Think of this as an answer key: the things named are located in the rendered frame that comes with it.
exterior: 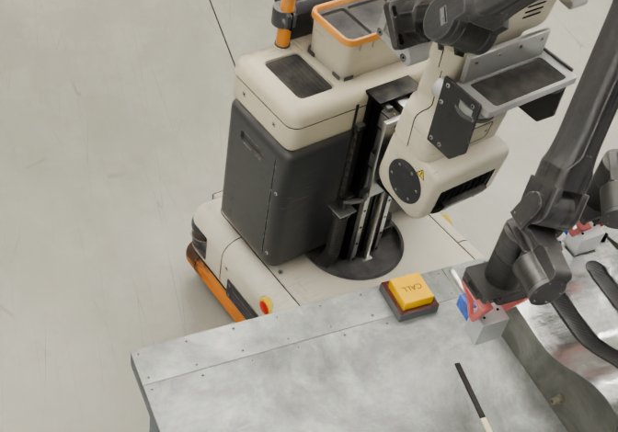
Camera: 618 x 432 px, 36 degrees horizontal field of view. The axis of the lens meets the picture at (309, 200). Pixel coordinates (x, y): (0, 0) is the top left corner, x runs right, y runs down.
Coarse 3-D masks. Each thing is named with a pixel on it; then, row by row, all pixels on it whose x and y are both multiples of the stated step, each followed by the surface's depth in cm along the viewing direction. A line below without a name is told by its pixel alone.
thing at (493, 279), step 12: (492, 252) 143; (480, 264) 146; (492, 264) 142; (504, 264) 140; (468, 276) 145; (480, 276) 145; (492, 276) 143; (504, 276) 141; (480, 288) 143; (492, 288) 143; (504, 288) 143; (516, 288) 144; (480, 300) 143
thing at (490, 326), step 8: (456, 272) 159; (456, 280) 158; (464, 296) 154; (456, 304) 156; (464, 304) 154; (496, 304) 152; (464, 312) 154; (496, 312) 151; (504, 312) 151; (480, 320) 150; (488, 320) 150; (496, 320) 150; (504, 320) 150; (464, 328) 154; (472, 328) 152; (480, 328) 150; (488, 328) 150; (496, 328) 151; (504, 328) 153; (472, 336) 153; (480, 336) 151; (488, 336) 152; (496, 336) 154
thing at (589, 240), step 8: (592, 224) 171; (584, 232) 170; (592, 232) 170; (600, 232) 170; (568, 240) 173; (576, 240) 170; (584, 240) 169; (592, 240) 170; (600, 240) 172; (568, 248) 174; (576, 248) 171; (584, 248) 172; (592, 248) 174
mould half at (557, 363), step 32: (608, 256) 174; (576, 288) 167; (512, 320) 164; (544, 320) 161; (608, 320) 164; (544, 352) 157; (576, 352) 156; (544, 384) 159; (576, 384) 151; (608, 384) 147; (576, 416) 153; (608, 416) 145
